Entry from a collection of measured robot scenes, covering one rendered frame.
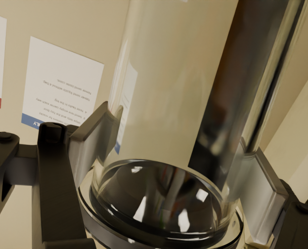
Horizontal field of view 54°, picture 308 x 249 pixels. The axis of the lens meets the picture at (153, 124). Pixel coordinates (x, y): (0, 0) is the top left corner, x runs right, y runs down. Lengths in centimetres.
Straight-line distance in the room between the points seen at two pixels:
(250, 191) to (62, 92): 75
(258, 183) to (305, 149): 19
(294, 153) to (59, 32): 64
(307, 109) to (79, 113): 64
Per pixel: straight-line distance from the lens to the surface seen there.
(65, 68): 85
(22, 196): 118
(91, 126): 16
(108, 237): 16
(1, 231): 138
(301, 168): 35
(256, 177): 17
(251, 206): 17
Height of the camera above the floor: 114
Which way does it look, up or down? 28 degrees up
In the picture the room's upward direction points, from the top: 160 degrees counter-clockwise
